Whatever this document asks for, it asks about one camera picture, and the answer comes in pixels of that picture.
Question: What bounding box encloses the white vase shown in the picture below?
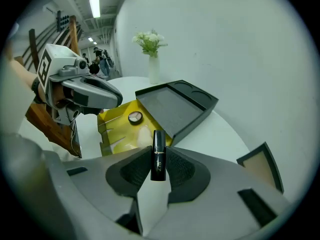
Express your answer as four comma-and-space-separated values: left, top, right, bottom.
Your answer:
148, 55, 161, 85

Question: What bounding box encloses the white flower bouquet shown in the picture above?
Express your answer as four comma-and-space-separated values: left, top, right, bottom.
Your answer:
131, 29, 169, 59

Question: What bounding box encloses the black beige-lined box lid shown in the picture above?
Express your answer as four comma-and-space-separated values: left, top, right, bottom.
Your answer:
235, 141, 285, 195

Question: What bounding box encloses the long ceiling light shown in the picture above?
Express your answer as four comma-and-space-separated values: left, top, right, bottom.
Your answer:
88, 0, 102, 19

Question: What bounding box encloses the black wristband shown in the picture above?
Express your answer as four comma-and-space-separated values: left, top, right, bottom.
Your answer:
31, 77, 44, 104

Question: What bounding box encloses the black signal light panel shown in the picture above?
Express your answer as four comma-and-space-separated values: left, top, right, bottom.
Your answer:
55, 9, 71, 33

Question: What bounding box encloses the round eyeshadow makeup compact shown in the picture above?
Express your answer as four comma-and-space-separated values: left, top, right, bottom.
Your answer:
127, 110, 144, 126

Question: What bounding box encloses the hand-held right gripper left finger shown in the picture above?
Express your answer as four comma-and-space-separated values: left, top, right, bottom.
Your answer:
43, 145, 153, 236

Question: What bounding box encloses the wooden stair railing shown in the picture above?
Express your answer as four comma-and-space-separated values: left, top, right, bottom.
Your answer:
13, 15, 84, 159

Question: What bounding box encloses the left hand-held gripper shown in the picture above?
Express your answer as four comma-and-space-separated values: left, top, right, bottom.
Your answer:
36, 43, 124, 127

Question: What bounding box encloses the person's left forearm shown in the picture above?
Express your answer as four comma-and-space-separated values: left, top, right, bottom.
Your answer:
8, 58, 47, 103

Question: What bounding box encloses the white air conditioner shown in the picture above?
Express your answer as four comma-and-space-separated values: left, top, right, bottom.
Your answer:
42, 3, 60, 15

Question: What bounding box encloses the black box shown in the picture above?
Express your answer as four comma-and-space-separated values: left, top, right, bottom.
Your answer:
134, 79, 220, 147

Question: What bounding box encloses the yellow glossy mat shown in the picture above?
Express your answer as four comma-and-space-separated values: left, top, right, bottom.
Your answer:
96, 99, 174, 157

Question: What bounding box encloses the black lipstick makeup tube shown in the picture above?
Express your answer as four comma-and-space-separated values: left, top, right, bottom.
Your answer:
150, 129, 167, 182

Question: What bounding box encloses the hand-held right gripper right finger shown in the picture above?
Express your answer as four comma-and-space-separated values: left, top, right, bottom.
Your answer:
147, 145, 294, 240

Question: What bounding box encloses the thin gripper cable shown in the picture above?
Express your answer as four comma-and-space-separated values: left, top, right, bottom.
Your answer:
69, 119, 79, 155

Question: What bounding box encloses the person's left hand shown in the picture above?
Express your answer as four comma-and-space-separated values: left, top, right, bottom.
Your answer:
52, 83, 76, 109

